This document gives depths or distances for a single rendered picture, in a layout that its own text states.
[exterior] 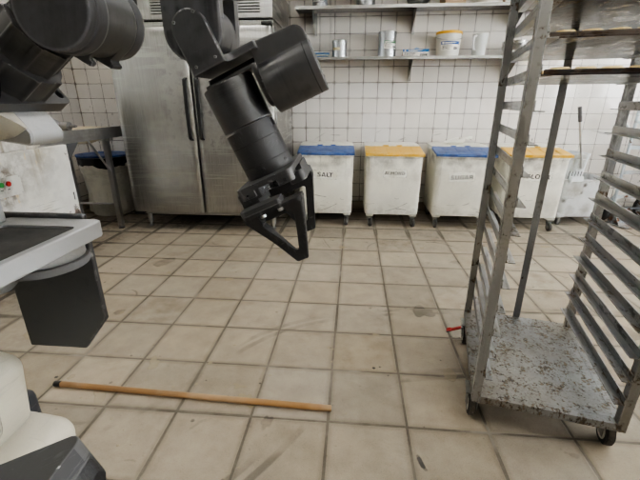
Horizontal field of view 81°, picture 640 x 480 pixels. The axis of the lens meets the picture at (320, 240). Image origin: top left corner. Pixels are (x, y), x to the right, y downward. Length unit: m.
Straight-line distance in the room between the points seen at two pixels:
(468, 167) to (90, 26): 3.48
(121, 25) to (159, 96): 3.20
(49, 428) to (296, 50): 0.50
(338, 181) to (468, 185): 1.20
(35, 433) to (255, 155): 0.40
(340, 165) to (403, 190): 0.64
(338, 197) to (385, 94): 1.22
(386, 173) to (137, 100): 2.28
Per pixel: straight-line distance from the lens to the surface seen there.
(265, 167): 0.42
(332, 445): 1.53
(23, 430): 0.58
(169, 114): 3.67
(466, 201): 3.83
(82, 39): 0.46
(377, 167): 3.61
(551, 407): 1.65
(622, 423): 1.70
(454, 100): 4.34
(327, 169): 3.62
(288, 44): 0.42
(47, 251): 0.38
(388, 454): 1.52
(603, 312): 1.79
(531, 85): 1.23
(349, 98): 4.21
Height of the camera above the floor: 1.15
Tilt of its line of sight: 20 degrees down
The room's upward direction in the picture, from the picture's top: straight up
